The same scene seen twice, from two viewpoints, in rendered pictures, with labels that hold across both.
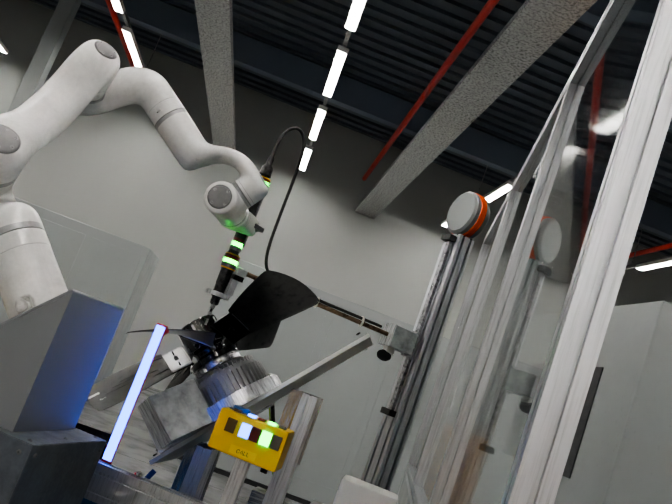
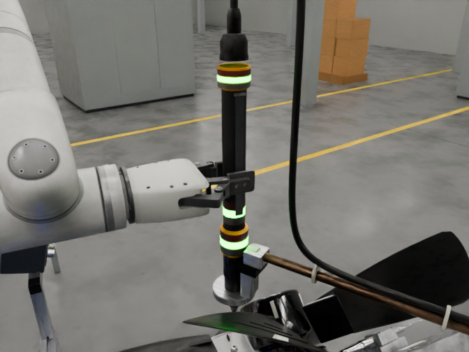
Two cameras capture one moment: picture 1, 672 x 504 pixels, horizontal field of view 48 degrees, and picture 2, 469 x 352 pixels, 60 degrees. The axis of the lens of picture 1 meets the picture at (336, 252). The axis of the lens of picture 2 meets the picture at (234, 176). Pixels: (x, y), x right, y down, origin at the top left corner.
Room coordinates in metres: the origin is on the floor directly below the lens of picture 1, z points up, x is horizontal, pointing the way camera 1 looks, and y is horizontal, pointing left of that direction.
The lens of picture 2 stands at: (1.85, -0.18, 1.77)
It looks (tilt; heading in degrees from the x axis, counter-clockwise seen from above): 25 degrees down; 59
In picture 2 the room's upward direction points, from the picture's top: straight up
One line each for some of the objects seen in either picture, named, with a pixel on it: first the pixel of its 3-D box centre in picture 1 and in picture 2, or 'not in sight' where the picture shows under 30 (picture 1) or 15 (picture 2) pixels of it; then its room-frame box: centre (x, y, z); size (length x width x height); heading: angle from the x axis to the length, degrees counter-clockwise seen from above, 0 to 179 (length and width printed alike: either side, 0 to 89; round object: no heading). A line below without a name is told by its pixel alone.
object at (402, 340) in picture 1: (399, 339); not in sight; (2.41, -0.29, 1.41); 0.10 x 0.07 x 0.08; 117
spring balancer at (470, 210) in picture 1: (468, 215); not in sight; (2.45, -0.37, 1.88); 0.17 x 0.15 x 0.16; 172
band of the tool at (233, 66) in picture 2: not in sight; (234, 77); (2.12, 0.27, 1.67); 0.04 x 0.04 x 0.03
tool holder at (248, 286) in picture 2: (226, 281); (239, 269); (2.13, 0.26, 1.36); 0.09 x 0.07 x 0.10; 117
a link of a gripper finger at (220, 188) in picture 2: not in sight; (235, 187); (2.11, 0.24, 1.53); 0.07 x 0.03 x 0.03; 172
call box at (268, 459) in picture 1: (251, 441); not in sight; (1.73, 0.03, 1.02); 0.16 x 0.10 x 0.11; 82
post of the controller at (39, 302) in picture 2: not in sight; (41, 309); (1.84, 0.85, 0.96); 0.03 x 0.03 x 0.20; 82
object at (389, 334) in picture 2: not in sight; (381, 337); (2.47, 0.21, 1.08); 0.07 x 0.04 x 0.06; 2
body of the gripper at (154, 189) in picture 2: (237, 218); (160, 188); (2.02, 0.28, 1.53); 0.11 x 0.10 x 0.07; 172
